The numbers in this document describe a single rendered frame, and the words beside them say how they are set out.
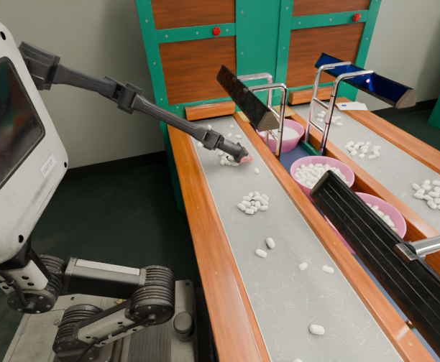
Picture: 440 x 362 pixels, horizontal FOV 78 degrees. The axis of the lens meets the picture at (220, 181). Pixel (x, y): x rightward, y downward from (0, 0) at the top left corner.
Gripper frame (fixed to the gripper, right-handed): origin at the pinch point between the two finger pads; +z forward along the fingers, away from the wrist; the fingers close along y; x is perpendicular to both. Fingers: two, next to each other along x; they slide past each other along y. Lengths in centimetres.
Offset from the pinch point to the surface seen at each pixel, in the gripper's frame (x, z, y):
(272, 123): -22.4, -21.4, -25.3
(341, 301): 1, 1, -74
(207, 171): 15.4, -16.1, -0.4
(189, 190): 20.3, -26.1, -15.1
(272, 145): -8.3, 15.5, 14.3
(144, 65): 14, -44, 134
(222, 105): -6.8, -7.5, 46.8
